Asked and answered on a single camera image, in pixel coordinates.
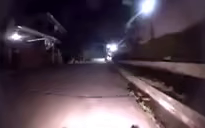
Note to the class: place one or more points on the grey paved road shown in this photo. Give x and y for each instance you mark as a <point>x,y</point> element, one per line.
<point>76,83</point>

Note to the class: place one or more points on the building with lit canopy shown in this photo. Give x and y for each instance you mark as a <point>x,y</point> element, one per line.
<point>33,46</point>

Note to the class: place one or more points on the street lamp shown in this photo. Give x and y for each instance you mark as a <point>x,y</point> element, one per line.
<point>146,7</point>

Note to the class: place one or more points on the concrete kerb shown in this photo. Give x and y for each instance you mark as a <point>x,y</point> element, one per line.
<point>163,103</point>

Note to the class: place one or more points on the long wall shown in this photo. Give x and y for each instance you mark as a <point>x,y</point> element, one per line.
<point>176,50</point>

